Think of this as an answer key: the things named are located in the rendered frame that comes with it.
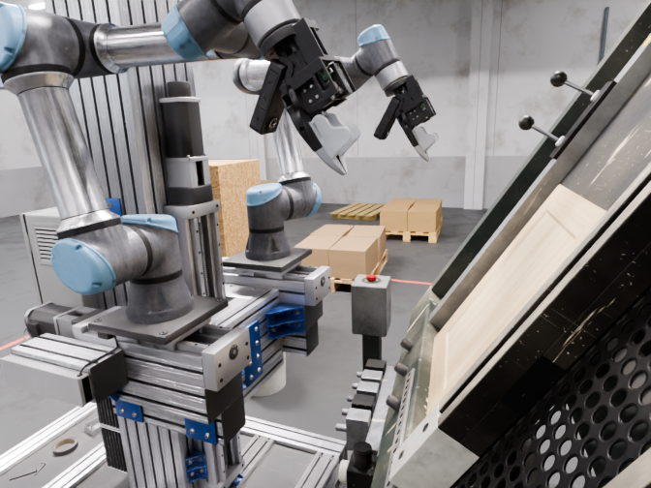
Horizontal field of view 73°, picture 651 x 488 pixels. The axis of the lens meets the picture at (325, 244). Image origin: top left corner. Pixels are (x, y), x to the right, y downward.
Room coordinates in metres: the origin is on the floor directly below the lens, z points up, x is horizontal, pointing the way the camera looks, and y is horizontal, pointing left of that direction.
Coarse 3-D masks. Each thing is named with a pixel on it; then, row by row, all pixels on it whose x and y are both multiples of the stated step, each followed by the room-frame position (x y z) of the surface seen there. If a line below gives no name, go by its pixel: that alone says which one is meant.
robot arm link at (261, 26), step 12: (264, 0) 0.66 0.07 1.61; (276, 0) 0.66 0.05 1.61; (288, 0) 0.68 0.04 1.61; (252, 12) 0.66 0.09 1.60; (264, 12) 0.66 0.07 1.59; (276, 12) 0.66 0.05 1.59; (288, 12) 0.66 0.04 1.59; (252, 24) 0.67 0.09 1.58; (264, 24) 0.66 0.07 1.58; (276, 24) 0.65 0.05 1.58; (288, 24) 0.66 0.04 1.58; (252, 36) 0.68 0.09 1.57; (264, 36) 0.66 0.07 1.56
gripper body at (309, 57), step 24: (312, 24) 0.67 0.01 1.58; (264, 48) 0.67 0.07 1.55; (288, 48) 0.69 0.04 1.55; (312, 48) 0.65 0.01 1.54; (288, 72) 0.67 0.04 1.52; (312, 72) 0.64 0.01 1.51; (336, 72) 0.67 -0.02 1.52; (288, 96) 0.66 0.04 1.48; (312, 96) 0.65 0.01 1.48; (336, 96) 0.66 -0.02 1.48
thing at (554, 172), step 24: (648, 48) 1.02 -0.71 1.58; (624, 72) 1.05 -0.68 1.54; (648, 72) 1.02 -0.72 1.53; (624, 96) 1.03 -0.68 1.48; (600, 120) 1.04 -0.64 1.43; (576, 144) 1.06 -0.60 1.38; (552, 168) 1.07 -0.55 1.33; (528, 192) 1.11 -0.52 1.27; (528, 216) 1.08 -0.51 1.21; (504, 240) 1.10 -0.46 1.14; (480, 264) 1.11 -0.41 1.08; (456, 288) 1.13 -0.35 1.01; (432, 312) 1.19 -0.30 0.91
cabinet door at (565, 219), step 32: (544, 224) 0.90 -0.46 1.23; (576, 224) 0.74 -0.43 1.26; (512, 256) 0.95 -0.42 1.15; (544, 256) 0.78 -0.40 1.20; (480, 288) 1.00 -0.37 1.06; (512, 288) 0.81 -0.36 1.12; (480, 320) 0.85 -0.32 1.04; (448, 352) 0.90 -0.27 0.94; (480, 352) 0.72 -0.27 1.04; (448, 384) 0.77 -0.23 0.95
